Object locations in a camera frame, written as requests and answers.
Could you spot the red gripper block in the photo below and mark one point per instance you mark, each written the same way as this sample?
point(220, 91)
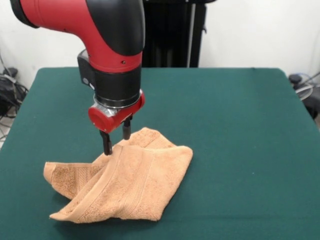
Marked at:
point(105, 120)

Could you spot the tan terry towel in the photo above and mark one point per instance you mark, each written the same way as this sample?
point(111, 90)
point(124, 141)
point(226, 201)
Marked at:
point(125, 180)

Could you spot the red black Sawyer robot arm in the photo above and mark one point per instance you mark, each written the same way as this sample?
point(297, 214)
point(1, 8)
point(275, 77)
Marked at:
point(100, 37)

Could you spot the dark green table cloth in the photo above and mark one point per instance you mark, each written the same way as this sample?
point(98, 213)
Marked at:
point(237, 150)

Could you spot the black plug adapter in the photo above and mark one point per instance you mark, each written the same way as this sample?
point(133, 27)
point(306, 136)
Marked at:
point(11, 72)

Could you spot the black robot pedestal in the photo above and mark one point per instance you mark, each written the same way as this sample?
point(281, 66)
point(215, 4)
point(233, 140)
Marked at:
point(172, 32)

